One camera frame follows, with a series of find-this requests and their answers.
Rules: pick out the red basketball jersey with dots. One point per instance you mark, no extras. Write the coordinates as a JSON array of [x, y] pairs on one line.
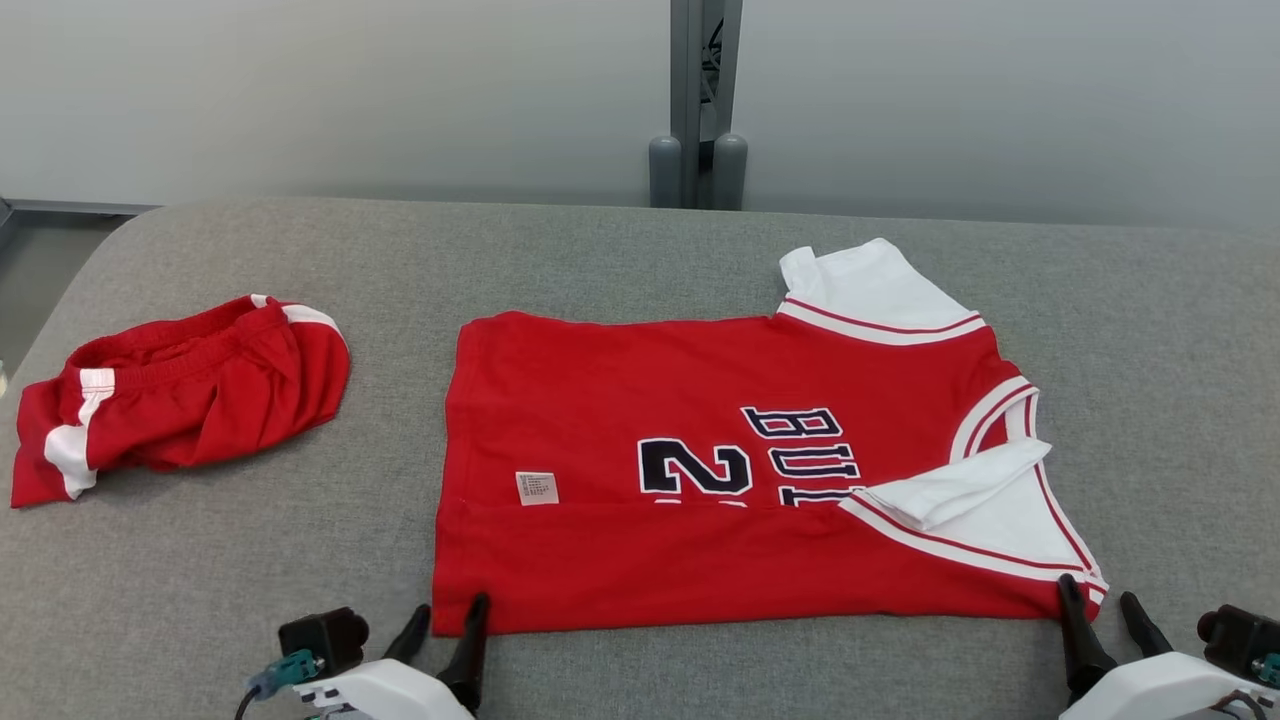
[[650, 380]]

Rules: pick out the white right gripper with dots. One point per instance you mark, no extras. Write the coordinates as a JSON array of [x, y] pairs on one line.
[[1170, 690]]

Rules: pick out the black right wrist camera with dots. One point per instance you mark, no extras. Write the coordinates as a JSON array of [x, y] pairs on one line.
[[1240, 640]]

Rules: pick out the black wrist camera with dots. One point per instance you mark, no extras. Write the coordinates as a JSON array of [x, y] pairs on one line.
[[1240, 640], [322, 638]]

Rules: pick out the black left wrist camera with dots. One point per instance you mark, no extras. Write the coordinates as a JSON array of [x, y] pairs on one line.
[[322, 638]]

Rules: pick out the grey metal frame post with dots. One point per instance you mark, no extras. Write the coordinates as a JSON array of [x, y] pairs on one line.
[[685, 100]]

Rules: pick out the grey fabric upholstered surface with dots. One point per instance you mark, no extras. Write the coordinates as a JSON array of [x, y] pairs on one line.
[[640, 260]]

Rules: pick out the red white-striped shorts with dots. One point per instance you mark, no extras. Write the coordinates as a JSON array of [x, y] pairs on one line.
[[220, 400]]

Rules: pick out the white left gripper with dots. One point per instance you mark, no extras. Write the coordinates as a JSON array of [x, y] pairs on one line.
[[390, 695]]

